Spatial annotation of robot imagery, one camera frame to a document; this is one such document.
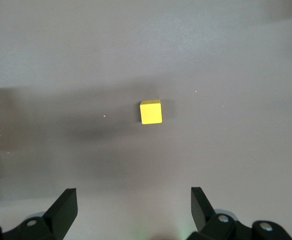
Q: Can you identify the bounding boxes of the yellow cube block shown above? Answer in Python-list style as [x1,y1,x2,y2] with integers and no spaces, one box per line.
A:
[139,99,163,125]

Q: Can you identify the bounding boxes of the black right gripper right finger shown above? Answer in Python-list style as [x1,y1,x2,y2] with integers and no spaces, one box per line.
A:
[188,186,292,240]

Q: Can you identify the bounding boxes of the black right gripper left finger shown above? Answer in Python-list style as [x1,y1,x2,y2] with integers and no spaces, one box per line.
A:
[0,187,78,240]

